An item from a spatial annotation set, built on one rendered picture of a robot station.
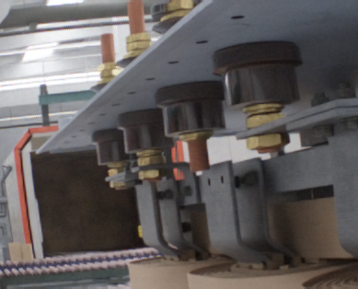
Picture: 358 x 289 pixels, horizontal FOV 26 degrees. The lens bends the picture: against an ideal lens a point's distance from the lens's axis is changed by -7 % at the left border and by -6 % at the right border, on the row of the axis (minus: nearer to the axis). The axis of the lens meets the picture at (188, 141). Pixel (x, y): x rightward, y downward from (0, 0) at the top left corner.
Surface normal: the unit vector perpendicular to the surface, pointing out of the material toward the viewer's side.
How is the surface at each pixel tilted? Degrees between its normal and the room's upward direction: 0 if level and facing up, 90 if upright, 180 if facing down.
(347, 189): 90
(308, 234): 90
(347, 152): 90
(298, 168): 90
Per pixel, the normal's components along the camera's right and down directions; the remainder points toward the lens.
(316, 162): -0.95, 0.09
